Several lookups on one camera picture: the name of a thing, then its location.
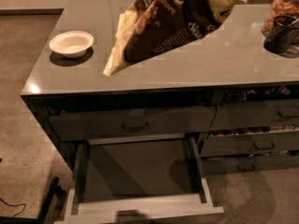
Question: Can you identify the white paper bowl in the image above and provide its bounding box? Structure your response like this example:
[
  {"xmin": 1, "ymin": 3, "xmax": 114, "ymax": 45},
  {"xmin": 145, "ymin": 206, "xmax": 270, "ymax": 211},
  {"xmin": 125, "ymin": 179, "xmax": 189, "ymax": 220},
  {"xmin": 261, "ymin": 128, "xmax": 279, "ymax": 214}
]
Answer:
[{"xmin": 49, "ymin": 31, "xmax": 94, "ymax": 58}]

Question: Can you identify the middle right drawer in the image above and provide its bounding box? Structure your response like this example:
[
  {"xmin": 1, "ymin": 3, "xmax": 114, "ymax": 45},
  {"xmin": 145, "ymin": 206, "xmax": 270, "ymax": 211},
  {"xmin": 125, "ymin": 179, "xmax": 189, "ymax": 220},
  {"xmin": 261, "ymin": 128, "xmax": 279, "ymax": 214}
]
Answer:
[{"xmin": 200, "ymin": 132, "xmax": 299, "ymax": 158}]

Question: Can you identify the top left drawer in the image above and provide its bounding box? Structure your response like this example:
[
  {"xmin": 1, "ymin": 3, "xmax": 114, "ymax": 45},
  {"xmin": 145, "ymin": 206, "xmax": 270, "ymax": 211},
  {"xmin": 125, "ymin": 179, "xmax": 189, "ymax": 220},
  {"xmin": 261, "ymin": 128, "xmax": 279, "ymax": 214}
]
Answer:
[{"xmin": 49, "ymin": 105, "xmax": 216, "ymax": 141}]

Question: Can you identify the top right drawer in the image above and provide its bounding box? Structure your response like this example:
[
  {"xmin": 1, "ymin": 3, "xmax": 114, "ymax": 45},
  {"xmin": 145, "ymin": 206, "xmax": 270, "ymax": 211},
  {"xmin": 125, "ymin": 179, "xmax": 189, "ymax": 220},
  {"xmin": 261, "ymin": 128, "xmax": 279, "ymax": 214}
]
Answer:
[{"xmin": 210, "ymin": 99, "xmax": 299, "ymax": 131}]

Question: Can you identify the bottom right drawer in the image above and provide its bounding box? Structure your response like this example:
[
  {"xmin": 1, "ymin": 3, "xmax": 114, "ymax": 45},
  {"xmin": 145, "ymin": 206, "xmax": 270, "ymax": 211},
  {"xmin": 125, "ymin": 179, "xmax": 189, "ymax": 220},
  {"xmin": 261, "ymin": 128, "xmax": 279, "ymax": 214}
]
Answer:
[{"xmin": 202, "ymin": 156, "xmax": 299, "ymax": 175}]

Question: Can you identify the black mesh cup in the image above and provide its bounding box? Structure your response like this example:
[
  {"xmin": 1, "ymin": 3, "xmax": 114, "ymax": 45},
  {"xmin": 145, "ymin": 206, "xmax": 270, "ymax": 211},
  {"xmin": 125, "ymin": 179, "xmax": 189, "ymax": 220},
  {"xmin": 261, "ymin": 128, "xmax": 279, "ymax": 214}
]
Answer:
[{"xmin": 263, "ymin": 15, "xmax": 299, "ymax": 53}]

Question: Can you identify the glass snack jar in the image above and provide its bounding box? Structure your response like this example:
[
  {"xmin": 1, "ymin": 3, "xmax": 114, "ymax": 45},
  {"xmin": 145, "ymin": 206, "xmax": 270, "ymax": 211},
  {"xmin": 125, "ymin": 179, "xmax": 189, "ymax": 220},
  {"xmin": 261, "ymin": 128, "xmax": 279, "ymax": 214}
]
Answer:
[{"xmin": 262, "ymin": 0, "xmax": 299, "ymax": 35}]

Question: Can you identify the brown chip bag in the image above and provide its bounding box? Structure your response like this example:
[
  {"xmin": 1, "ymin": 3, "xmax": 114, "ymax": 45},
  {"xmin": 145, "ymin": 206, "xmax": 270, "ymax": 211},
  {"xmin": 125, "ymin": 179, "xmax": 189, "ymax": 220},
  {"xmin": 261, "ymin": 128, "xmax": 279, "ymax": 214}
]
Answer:
[{"xmin": 103, "ymin": 0, "xmax": 236, "ymax": 77}]

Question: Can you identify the open middle left drawer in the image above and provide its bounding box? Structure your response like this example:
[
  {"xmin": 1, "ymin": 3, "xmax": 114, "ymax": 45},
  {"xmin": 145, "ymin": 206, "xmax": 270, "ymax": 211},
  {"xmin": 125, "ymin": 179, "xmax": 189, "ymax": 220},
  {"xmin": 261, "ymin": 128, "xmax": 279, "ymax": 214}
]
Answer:
[{"xmin": 54, "ymin": 133, "xmax": 225, "ymax": 224}]

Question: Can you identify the black cable on floor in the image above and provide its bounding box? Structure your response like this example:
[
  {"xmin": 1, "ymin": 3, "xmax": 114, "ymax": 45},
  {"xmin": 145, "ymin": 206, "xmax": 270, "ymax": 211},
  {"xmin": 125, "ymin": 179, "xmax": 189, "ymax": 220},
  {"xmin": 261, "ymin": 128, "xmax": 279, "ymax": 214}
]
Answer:
[{"xmin": 0, "ymin": 197, "xmax": 27, "ymax": 220}]

